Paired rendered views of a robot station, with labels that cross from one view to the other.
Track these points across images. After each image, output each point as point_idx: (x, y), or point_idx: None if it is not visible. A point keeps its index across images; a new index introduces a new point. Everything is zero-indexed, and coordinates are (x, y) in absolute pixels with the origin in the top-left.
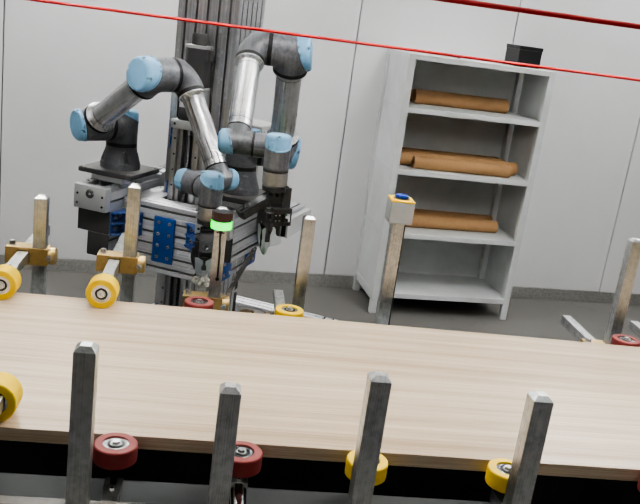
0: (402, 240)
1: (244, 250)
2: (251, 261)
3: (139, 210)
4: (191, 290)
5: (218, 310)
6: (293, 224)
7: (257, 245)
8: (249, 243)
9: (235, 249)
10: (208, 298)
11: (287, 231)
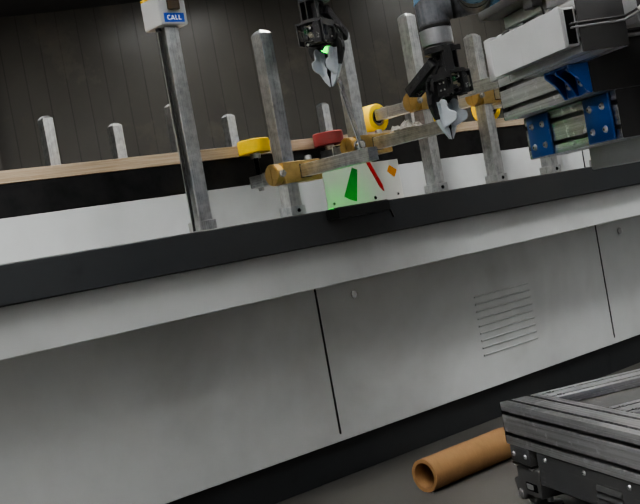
0: (162, 54)
1: (531, 103)
2: (603, 135)
3: (406, 42)
4: (376, 130)
5: (301, 139)
6: (505, 48)
7: (562, 97)
8: (538, 91)
9: (508, 98)
10: (326, 131)
11: (493, 63)
